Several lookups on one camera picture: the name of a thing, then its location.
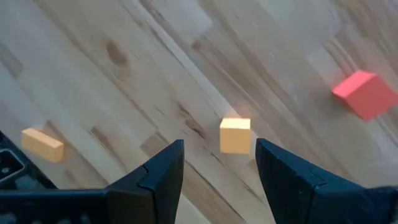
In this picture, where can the black aluminium table frame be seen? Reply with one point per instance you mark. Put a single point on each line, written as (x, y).
(34, 180)

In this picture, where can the orange wooden cube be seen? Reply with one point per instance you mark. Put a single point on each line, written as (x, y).
(234, 137)

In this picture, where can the red wooden cube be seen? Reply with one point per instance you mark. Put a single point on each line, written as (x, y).
(367, 96)

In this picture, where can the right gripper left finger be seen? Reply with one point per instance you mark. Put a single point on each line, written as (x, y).
(149, 193)

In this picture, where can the orange rectangular wooden block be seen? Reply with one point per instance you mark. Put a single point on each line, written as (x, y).
(42, 146)

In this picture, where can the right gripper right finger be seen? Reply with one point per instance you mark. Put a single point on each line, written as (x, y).
(298, 193)

